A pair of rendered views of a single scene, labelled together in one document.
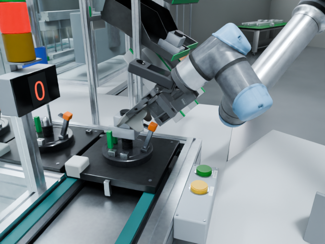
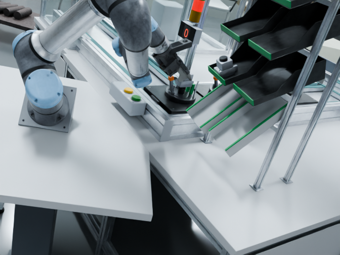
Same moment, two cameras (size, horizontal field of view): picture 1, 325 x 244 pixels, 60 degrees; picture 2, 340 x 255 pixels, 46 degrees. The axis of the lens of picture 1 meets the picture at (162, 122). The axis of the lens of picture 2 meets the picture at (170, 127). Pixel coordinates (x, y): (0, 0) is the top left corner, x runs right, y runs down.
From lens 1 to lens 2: 2.06 m
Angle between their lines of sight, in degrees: 105
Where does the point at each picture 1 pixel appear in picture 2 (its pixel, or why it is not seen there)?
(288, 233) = (80, 118)
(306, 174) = (88, 159)
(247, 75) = not seen: hidden behind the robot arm
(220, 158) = (156, 153)
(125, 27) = (250, 51)
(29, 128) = (189, 51)
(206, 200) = (120, 88)
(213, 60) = not seen: hidden behind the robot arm
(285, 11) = not seen: outside the picture
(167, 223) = (123, 78)
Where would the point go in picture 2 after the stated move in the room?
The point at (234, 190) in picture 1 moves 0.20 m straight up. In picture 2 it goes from (123, 132) to (133, 87)
